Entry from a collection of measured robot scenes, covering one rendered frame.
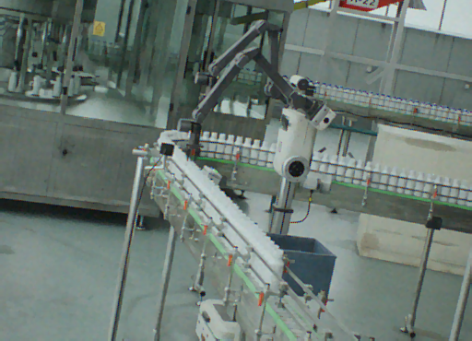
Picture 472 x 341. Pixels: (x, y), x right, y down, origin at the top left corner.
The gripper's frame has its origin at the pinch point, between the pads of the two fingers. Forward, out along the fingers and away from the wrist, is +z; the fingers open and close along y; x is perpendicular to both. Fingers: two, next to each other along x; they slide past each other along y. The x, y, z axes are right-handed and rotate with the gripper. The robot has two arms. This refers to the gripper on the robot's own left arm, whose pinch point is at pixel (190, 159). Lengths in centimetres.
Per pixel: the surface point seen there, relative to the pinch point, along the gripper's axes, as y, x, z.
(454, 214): 204, 75, 24
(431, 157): 288, 286, 14
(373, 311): 191, 135, 117
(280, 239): 41, -51, 25
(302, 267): 44, -81, 30
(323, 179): 113, 92, 16
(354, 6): 298, 579, -112
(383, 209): 159, 89, 30
